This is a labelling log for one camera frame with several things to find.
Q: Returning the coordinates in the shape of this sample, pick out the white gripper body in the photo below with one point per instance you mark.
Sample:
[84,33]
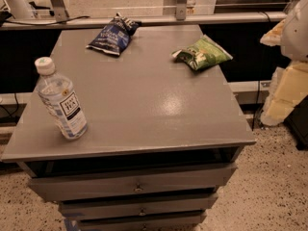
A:
[295,38]

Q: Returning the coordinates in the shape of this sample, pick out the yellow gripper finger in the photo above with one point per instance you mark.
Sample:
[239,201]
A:
[288,87]
[273,36]

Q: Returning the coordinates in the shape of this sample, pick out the green jalapeno chip bag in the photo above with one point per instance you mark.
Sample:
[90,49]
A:
[204,53]

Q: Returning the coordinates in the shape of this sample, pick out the blue chip bag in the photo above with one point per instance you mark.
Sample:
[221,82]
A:
[115,37]

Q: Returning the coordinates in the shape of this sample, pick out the grey drawer cabinet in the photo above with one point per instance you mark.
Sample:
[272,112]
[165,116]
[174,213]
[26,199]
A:
[144,110]

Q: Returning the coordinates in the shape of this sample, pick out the grey bottom drawer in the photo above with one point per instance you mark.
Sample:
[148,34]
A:
[142,223]

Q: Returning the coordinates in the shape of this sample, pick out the grey drawer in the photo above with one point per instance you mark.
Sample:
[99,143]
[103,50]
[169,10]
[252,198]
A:
[142,223]
[152,180]
[140,206]

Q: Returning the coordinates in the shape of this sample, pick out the clear water bottle white cap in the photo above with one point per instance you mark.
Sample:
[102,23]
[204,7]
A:
[60,99]

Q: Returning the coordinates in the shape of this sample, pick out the grey middle drawer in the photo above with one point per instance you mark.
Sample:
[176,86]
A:
[140,206]

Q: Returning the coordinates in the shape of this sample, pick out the white pipe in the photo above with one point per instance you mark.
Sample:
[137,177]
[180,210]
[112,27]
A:
[21,9]

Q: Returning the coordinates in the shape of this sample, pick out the grey top drawer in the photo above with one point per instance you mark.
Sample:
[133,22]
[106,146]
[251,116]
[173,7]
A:
[152,180]

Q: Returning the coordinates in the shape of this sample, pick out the grey metal rail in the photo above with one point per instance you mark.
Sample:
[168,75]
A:
[145,21]

